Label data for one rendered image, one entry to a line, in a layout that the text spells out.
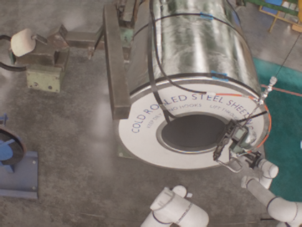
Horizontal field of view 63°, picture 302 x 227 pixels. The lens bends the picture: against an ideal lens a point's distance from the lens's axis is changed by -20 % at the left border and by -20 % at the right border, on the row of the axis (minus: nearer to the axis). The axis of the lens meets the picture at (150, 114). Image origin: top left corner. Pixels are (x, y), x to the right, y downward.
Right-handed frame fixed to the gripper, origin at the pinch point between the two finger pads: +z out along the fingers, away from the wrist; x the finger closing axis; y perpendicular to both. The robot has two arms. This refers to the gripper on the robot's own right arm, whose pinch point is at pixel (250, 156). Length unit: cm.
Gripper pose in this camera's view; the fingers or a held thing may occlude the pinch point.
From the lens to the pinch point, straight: 224.6
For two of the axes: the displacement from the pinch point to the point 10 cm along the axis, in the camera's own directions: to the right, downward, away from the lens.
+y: -8.1, -4.3, -4.0
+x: -4.9, 8.7, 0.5
